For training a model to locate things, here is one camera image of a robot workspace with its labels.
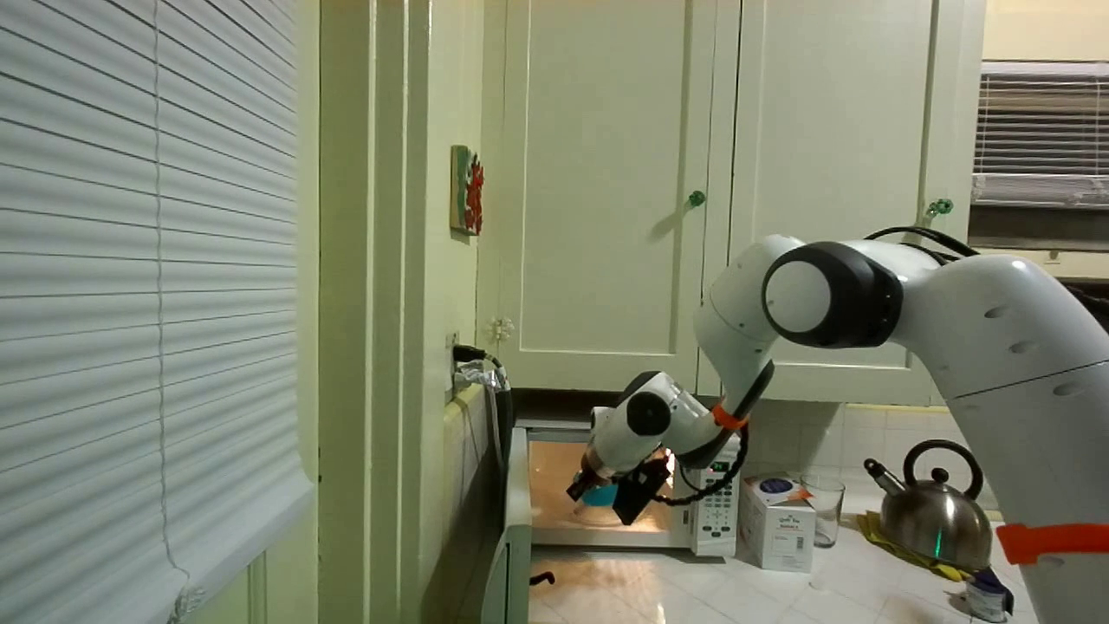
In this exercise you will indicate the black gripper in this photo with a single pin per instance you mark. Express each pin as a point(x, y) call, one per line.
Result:
point(644, 476)

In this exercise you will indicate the blue bowl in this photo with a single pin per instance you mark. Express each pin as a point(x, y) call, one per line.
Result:
point(600, 496)

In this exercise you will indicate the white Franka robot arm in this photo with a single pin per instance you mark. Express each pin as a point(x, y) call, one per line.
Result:
point(1016, 347)

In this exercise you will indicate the white microwave oven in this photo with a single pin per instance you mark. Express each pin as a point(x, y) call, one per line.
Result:
point(557, 534)

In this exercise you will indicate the microwave door with dark window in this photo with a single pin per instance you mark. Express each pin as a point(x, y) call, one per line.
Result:
point(517, 506)

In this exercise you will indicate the white box with blue circle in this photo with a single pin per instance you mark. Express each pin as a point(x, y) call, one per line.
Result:
point(778, 525)

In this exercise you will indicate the white cabinet hinge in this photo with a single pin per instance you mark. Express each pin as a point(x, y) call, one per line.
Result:
point(501, 332)

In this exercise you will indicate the clear drinking glass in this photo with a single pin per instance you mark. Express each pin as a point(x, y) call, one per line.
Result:
point(825, 517)

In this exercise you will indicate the yellow cloth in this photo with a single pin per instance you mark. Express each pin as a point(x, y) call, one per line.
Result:
point(887, 540)

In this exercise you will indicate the green cabinet knob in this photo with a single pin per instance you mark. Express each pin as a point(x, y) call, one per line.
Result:
point(939, 209)
point(694, 198)

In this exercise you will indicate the cream cabinet door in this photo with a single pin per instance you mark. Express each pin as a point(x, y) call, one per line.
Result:
point(600, 176)
point(835, 116)

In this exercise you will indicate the small white blue object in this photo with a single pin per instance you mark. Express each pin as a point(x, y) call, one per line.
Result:
point(985, 598)

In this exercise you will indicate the large white window blind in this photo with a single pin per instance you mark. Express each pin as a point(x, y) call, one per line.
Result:
point(140, 290)

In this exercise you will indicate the small white window blind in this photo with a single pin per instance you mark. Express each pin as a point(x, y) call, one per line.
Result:
point(1041, 125)

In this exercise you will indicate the red framed wall picture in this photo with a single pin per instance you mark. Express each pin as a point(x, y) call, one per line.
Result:
point(465, 192)

